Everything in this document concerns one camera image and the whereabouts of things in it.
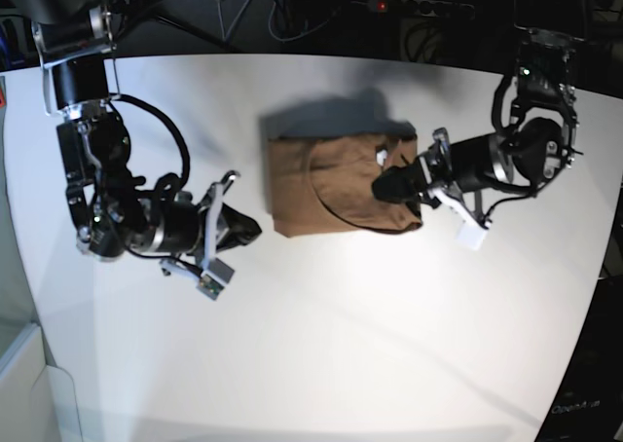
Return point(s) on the white cabinet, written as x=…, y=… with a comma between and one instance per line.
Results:
x=38, y=400

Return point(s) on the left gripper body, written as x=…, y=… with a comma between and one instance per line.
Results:
x=440, y=184

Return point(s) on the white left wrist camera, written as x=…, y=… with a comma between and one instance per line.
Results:
x=471, y=236

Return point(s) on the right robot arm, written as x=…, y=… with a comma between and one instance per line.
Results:
x=112, y=210

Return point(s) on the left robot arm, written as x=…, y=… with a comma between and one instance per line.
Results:
x=534, y=123

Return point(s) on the brown T-shirt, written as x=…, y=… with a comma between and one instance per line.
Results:
x=324, y=185

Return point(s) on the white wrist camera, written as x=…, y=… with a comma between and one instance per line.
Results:
x=213, y=280
x=471, y=236

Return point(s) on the black power strip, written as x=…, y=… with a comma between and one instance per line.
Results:
x=422, y=9

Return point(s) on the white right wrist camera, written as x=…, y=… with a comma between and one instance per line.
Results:
x=213, y=280

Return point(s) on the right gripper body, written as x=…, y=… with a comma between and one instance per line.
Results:
x=209, y=210

